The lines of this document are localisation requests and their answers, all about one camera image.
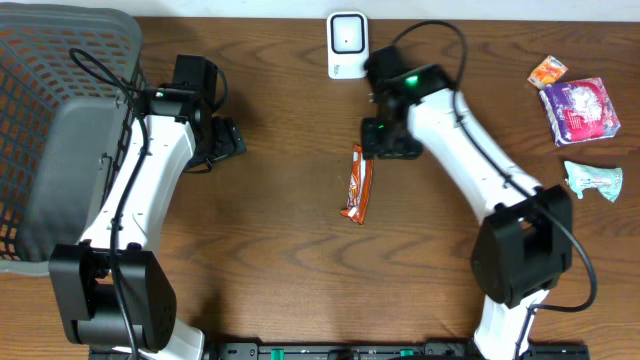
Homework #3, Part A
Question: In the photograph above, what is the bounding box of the red orange snack packet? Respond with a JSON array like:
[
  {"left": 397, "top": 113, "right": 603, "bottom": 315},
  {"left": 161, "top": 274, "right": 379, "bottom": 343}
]
[{"left": 341, "top": 145, "right": 374, "bottom": 225}]

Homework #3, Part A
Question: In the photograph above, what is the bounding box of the orange tissue pack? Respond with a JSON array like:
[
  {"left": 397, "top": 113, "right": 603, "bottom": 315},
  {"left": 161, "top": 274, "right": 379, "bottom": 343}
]
[{"left": 527, "top": 55, "right": 569, "bottom": 89}]

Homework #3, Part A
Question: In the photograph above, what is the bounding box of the purple tissue pack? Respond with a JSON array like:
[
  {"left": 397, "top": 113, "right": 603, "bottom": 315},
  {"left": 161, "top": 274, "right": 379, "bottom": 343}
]
[{"left": 538, "top": 77, "right": 621, "bottom": 147}]

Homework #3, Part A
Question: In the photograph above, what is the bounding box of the teal snack packet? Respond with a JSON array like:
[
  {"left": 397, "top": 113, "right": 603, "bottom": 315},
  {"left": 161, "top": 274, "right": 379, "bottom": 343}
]
[{"left": 564, "top": 161, "right": 623, "bottom": 203}]

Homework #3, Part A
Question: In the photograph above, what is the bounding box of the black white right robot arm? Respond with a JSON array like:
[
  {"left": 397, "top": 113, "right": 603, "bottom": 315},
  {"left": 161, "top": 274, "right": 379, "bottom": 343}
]
[{"left": 361, "top": 45, "right": 572, "bottom": 359}]

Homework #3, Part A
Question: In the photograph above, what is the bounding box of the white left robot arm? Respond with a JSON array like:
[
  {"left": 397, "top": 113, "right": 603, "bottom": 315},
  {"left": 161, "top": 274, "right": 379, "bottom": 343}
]
[{"left": 49, "top": 85, "right": 216, "bottom": 359}]

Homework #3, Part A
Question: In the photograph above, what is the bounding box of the grey plastic basket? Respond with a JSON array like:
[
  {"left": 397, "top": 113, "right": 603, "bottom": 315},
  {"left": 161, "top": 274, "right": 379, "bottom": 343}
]
[{"left": 1, "top": 2, "right": 146, "bottom": 276}]

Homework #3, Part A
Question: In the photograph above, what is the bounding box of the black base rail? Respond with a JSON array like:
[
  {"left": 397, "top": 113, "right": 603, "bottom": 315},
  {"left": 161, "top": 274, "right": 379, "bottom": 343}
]
[{"left": 203, "top": 339, "right": 591, "bottom": 360}]

